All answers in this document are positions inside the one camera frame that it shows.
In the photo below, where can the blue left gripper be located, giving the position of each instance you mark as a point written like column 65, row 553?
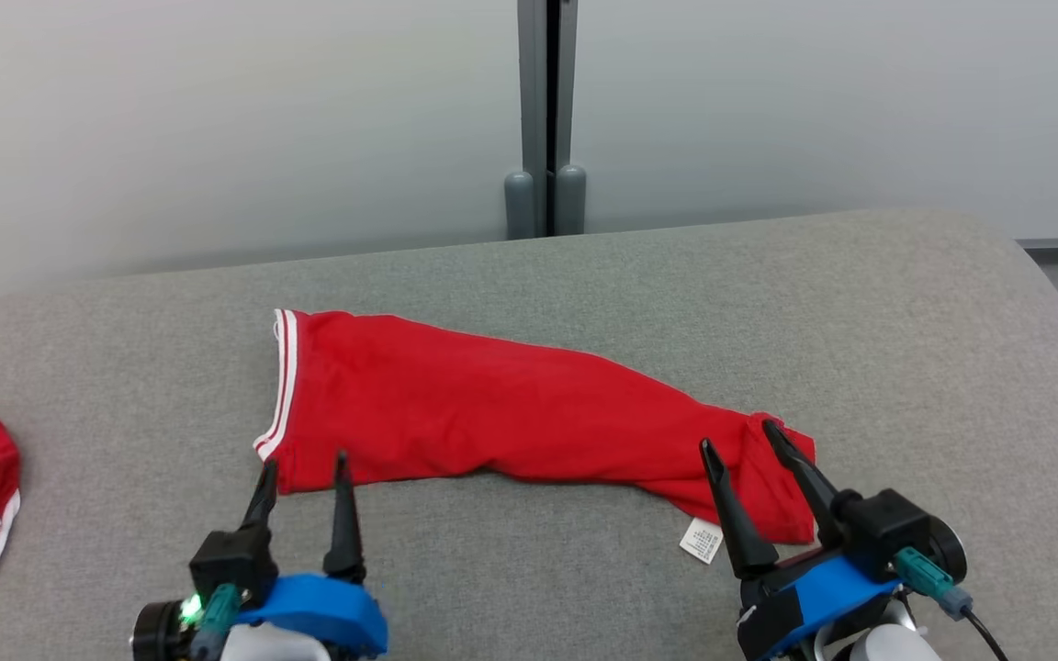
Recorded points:
column 327, row 610

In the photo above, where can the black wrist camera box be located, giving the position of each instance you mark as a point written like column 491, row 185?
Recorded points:
column 230, row 560
column 887, row 523

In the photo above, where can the red jersey with white trim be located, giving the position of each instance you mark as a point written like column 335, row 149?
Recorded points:
column 455, row 404

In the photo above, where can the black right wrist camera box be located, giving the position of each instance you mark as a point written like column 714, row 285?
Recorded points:
column 887, row 523

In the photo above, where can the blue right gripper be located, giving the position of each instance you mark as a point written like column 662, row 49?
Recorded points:
column 814, row 592

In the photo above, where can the grey cylindrical post base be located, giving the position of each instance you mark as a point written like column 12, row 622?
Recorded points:
column 570, row 197
column 520, row 204

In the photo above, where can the grey vertical door frame post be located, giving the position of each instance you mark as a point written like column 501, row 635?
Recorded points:
column 547, row 92

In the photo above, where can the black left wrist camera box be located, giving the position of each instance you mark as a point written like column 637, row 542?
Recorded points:
column 230, row 560

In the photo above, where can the white-grey left robot arm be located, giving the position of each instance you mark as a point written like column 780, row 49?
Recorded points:
column 272, row 645

